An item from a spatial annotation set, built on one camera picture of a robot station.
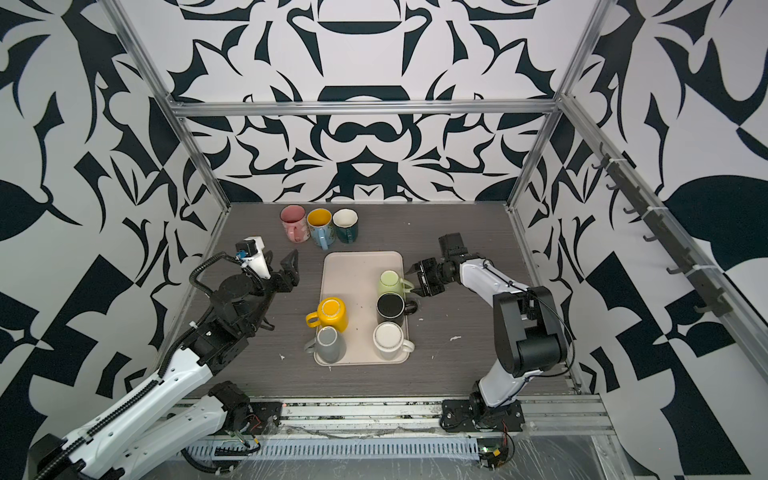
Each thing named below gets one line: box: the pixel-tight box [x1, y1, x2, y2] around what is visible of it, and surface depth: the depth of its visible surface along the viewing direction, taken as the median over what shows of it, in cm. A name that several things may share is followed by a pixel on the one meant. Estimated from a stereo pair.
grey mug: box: [304, 325, 347, 364], surface depth 79 cm
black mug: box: [376, 291, 418, 323], surface depth 85 cm
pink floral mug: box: [279, 204, 311, 244], surface depth 104 cm
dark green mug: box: [332, 207, 359, 244], surface depth 104 cm
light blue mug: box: [306, 207, 336, 251], surface depth 103 cm
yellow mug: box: [306, 297, 348, 333], surface depth 85 cm
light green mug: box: [377, 269, 414, 303], surface depth 90 cm
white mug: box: [372, 321, 415, 361], surface depth 82 cm
